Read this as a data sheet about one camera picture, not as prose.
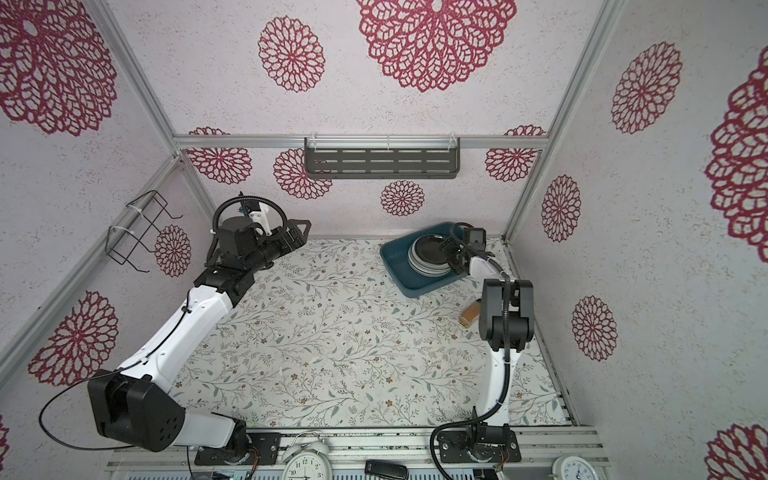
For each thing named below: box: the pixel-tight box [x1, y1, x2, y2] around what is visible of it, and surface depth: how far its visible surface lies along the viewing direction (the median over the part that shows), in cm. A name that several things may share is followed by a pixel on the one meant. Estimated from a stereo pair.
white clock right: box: [551, 456, 599, 480], surface depth 70 cm
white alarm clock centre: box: [282, 439, 333, 480], surface depth 70 cm
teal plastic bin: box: [380, 222, 469, 298], surface depth 112 cm
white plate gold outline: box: [407, 234, 452, 277], surface depth 108 cm
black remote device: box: [364, 459, 410, 480], surface depth 70 cm
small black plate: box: [415, 234, 450, 265], surface depth 111 cm
